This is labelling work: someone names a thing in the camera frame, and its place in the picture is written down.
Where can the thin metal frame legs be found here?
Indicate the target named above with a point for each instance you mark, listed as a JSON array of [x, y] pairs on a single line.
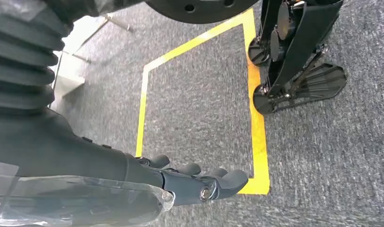
[[116, 22]]

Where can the yellow floor tape marking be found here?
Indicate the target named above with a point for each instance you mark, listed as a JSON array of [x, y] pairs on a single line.
[[257, 141]]

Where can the black right robot leg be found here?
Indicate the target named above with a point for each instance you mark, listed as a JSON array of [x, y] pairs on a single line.
[[292, 56]]

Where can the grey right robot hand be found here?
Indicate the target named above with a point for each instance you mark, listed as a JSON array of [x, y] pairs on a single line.
[[54, 150]]

